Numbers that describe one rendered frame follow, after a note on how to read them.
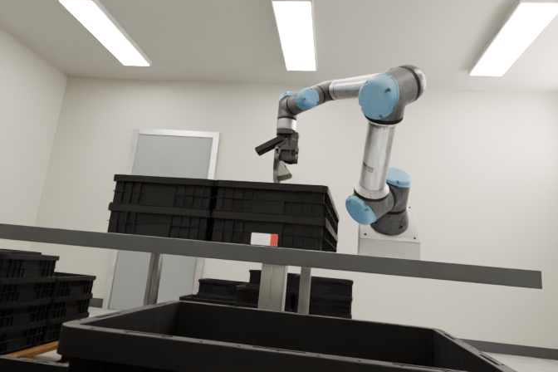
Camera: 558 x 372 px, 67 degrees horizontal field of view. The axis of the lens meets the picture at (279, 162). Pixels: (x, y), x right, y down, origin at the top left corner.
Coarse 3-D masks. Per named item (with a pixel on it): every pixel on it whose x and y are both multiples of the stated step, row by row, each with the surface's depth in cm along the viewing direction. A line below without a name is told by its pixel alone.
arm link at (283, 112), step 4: (284, 92) 160; (288, 92) 159; (292, 92) 159; (280, 96) 161; (284, 96) 158; (288, 96) 158; (280, 100) 160; (284, 100) 157; (280, 104) 159; (284, 104) 156; (280, 108) 159; (284, 108) 157; (280, 112) 158; (284, 112) 157; (288, 112) 156; (280, 116) 158; (284, 116) 157; (288, 116) 156; (292, 116) 157; (296, 116) 159
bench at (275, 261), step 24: (24, 240) 108; (48, 240) 107; (72, 240) 106; (96, 240) 106; (120, 240) 105; (144, 240) 104; (168, 240) 104; (192, 240) 103; (264, 264) 104; (288, 264) 99; (312, 264) 98; (336, 264) 97; (360, 264) 97; (384, 264) 96; (408, 264) 96; (432, 264) 95; (456, 264) 94; (264, 288) 103
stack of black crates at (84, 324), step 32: (96, 320) 41; (128, 320) 47; (160, 320) 57; (192, 320) 63; (224, 320) 62; (256, 320) 62; (288, 320) 61; (320, 320) 61; (352, 320) 60; (64, 352) 36; (96, 352) 36; (128, 352) 35; (160, 352) 35; (192, 352) 35; (224, 352) 34; (256, 352) 34; (288, 352) 34; (320, 352) 60; (352, 352) 59; (384, 352) 59; (416, 352) 58; (448, 352) 50; (480, 352) 43
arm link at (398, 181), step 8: (392, 168) 153; (392, 176) 147; (400, 176) 148; (408, 176) 148; (392, 184) 145; (400, 184) 145; (408, 184) 146; (392, 192) 144; (400, 192) 146; (408, 192) 149; (400, 200) 148; (392, 208) 151; (400, 208) 151
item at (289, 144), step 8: (288, 136) 157; (296, 136) 156; (280, 144) 156; (288, 144) 156; (296, 144) 155; (280, 152) 154; (288, 152) 154; (296, 152) 155; (280, 160) 156; (288, 160) 153; (296, 160) 156
